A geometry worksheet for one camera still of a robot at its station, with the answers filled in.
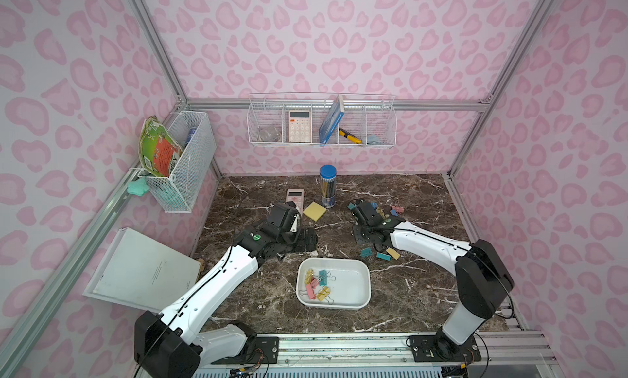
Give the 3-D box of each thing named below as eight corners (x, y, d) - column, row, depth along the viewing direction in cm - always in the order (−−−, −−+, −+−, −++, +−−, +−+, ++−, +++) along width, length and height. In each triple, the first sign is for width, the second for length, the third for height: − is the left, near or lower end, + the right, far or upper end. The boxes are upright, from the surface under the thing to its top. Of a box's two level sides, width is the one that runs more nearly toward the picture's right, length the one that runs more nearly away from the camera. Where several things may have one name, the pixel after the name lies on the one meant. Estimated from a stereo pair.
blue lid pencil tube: (320, 208, 110) (319, 177, 95) (320, 196, 115) (319, 164, 99) (335, 208, 110) (337, 177, 95) (334, 196, 115) (336, 164, 99)
